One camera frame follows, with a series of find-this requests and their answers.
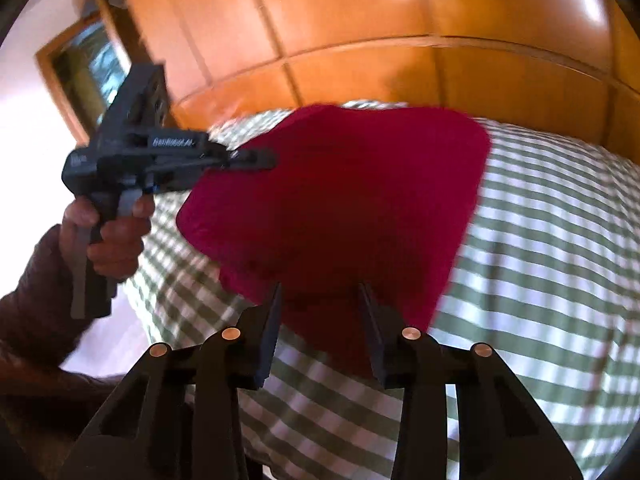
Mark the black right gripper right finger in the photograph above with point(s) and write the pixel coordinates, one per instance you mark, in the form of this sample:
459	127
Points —
503	433

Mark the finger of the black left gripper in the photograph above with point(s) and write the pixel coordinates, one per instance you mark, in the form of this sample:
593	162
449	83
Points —
220	157

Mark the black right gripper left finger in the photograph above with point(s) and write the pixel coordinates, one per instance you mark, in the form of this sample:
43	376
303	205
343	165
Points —
176	414

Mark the red small cloth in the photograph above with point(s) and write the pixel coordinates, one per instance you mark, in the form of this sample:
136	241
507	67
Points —
377	198

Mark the dark brown sleeve forearm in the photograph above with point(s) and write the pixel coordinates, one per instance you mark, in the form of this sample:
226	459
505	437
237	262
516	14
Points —
44	407

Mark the person's left hand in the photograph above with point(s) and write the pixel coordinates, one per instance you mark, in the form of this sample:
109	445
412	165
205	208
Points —
116	254

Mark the wooden framed mirror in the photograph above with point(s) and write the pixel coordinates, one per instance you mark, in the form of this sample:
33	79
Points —
83	68

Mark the green white checkered sheet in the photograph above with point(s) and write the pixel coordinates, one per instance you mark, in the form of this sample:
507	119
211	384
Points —
548	274

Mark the orange wooden wardrobe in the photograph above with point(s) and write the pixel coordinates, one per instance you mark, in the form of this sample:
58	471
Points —
564	66

